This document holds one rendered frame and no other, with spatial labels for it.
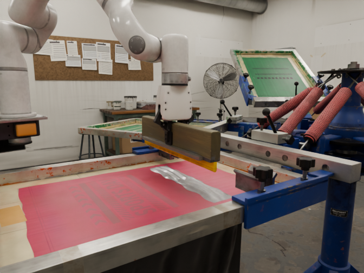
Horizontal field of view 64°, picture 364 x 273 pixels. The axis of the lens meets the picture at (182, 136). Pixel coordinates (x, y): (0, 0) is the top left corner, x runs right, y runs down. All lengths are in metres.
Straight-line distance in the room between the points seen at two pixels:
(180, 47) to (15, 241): 0.58
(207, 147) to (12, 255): 0.44
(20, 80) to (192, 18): 4.71
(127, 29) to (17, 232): 0.53
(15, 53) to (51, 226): 0.63
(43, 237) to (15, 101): 0.59
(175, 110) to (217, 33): 5.17
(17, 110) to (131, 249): 0.73
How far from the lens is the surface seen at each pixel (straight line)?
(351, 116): 1.50
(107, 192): 0.83
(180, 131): 0.79
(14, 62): 1.12
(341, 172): 0.89
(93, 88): 4.69
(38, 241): 0.64
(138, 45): 0.79
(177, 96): 0.81
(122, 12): 0.83
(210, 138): 0.68
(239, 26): 6.34
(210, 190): 0.80
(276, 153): 1.00
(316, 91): 1.42
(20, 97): 1.12
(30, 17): 1.10
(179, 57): 0.80
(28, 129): 1.12
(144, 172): 0.99
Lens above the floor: 1.24
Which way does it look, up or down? 10 degrees down
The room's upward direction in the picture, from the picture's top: straight up
